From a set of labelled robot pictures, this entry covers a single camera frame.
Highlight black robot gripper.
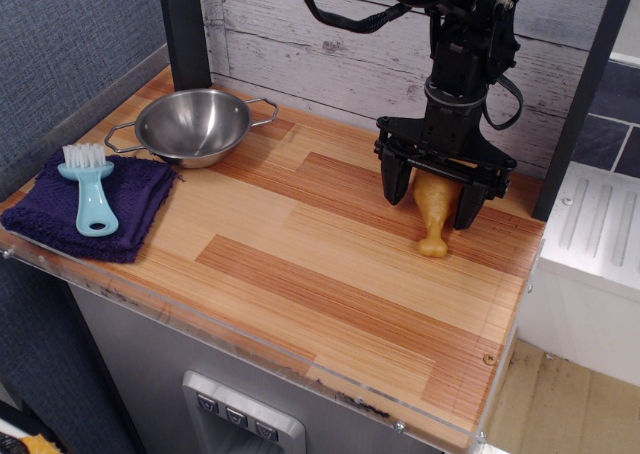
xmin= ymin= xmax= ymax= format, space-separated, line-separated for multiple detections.
xmin=375 ymin=86 xmax=517 ymax=230

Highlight toy chicken drumstick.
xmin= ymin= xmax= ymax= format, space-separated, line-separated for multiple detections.
xmin=413 ymin=170 xmax=462 ymax=258

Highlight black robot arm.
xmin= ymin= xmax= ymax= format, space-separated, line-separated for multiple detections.
xmin=375 ymin=0 xmax=521 ymax=230

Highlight white toy sink unit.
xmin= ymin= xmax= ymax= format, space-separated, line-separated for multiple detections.
xmin=517 ymin=163 xmax=639 ymax=384

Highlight silver dispenser button panel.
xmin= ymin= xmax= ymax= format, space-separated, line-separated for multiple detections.
xmin=182 ymin=370 xmax=307 ymax=453

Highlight grey toy fridge cabinet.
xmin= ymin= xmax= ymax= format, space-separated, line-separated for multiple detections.
xmin=71 ymin=285 xmax=479 ymax=453

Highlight light blue scrub brush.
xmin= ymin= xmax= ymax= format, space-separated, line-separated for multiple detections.
xmin=57 ymin=143 xmax=119 ymax=237

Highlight purple folded cloth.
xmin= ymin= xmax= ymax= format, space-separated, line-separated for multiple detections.
xmin=1 ymin=144 xmax=177 ymax=263

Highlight yellow spiky toy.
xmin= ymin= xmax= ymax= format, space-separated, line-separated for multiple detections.
xmin=20 ymin=434 xmax=62 ymax=454

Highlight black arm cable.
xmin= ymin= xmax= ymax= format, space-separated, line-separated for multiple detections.
xmin=296 ymin=0 xmax=524 ymax=130

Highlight black right frame post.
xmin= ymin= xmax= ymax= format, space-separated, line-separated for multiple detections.
xmin=532 ymin=0 xmax=631 ymax=221

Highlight black frame post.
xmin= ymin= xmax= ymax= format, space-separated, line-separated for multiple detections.
xmin=160 ymin=0 xmax=211 ymax=91
xmin=532 ymin=0 xmax=631 ymax=221

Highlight steel bowl with handles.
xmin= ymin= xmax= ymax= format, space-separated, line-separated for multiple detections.
xmin=104 ymin=88 xmax=279 ymax=168

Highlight black left frame post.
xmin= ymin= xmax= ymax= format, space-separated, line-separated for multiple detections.
xmin=160 ymin=0 xmax=211 ymax=91

